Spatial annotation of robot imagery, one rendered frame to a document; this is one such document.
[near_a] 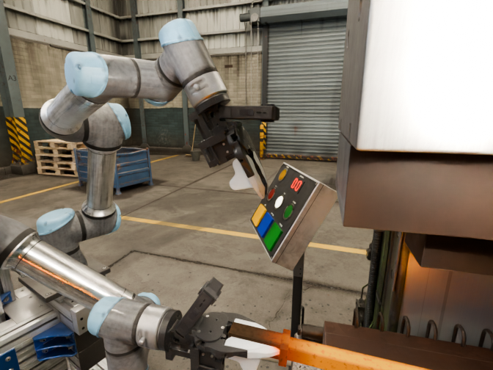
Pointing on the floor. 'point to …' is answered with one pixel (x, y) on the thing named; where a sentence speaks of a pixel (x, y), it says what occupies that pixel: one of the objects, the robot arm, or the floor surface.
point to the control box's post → (297, 295)
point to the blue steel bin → (135, 162)
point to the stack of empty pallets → (57, 156)
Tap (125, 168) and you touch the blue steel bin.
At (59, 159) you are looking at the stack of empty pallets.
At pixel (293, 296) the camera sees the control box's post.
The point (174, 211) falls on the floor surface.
